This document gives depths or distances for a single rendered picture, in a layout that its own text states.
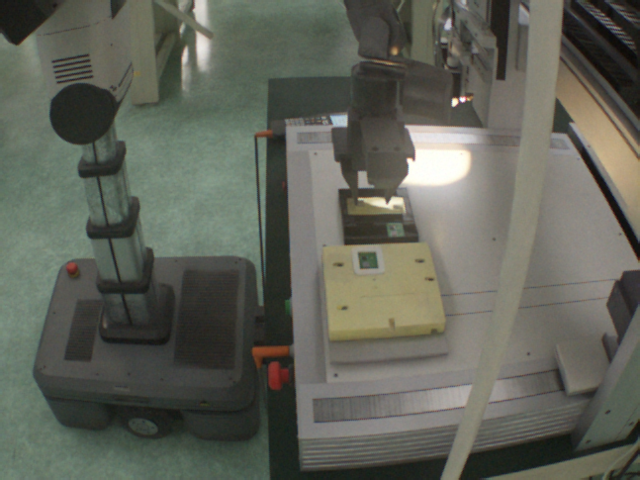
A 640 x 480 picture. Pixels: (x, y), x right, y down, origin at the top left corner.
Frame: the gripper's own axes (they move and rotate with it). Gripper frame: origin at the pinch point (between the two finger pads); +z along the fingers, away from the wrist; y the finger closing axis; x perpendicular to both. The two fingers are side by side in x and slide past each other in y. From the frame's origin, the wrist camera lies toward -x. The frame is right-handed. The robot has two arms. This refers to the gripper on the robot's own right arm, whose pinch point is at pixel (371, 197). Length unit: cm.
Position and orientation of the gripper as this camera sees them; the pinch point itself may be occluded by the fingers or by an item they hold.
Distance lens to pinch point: 91.7
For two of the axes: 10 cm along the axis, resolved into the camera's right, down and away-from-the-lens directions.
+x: -0.4, -6.5, 7.6
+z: 0.2, 7.6, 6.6
